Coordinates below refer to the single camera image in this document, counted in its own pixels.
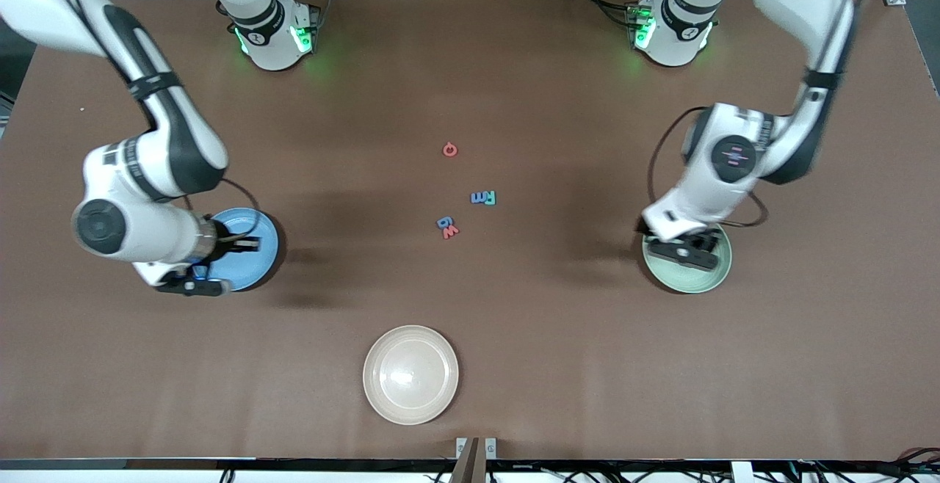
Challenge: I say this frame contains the blue round plate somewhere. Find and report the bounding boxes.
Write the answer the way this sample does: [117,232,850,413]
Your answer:
[202,208,281,293]

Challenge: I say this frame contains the green round plate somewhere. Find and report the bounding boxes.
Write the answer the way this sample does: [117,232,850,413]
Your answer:
[642,207,733,294]

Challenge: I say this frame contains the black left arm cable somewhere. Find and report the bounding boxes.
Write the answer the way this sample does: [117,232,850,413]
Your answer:
[646,105,770,229]

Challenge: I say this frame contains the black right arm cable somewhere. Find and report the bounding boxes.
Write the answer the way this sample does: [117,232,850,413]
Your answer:
[40,0,261,243]

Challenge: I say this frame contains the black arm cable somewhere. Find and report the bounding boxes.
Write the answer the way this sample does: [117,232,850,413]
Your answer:
[646,105,770,229]
[40,0,261,243]

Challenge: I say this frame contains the metal table edge bracket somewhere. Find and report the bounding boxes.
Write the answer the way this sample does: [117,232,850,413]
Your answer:
[455,437,498,483]

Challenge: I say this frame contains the beige round plate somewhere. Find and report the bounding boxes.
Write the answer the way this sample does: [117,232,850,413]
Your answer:
[362,325,460,426]

